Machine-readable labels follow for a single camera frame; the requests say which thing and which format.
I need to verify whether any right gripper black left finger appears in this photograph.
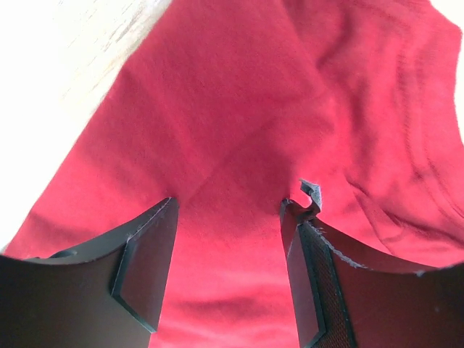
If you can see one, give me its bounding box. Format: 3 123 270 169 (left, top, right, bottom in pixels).
1 198 179 347

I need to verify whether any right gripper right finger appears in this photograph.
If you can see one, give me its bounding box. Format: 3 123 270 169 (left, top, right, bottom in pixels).
280 181 463 347

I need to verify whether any dark red t-shirt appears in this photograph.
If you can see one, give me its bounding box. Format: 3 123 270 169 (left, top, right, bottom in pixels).
7 1 463 347

